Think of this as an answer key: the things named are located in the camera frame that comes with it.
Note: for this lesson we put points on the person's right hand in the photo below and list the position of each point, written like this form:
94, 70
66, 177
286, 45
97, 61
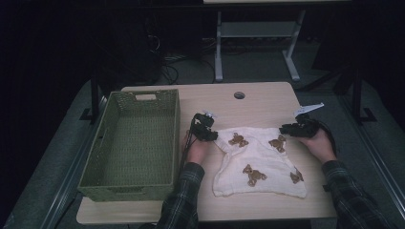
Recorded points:
321, 146

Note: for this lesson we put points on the green woven basket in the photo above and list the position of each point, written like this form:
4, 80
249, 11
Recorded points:
127, 149

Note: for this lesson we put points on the grey metal floor rail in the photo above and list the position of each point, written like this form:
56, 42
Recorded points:
380, 168
74, 165

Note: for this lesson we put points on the grey metal frame table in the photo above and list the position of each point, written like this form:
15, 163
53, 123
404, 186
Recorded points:
218, 47

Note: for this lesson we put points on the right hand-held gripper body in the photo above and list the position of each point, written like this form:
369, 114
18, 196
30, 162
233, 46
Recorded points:
305, 129

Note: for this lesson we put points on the white bear-print baby garment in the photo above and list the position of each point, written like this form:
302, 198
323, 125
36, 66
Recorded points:
261, 159

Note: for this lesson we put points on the person's left hand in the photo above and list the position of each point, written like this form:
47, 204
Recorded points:
197, 151

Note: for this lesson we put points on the black metal stand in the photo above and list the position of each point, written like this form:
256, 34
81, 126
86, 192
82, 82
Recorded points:
94, 95
356, 95

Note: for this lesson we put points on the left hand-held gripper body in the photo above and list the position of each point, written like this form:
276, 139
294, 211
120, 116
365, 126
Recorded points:
200, 124

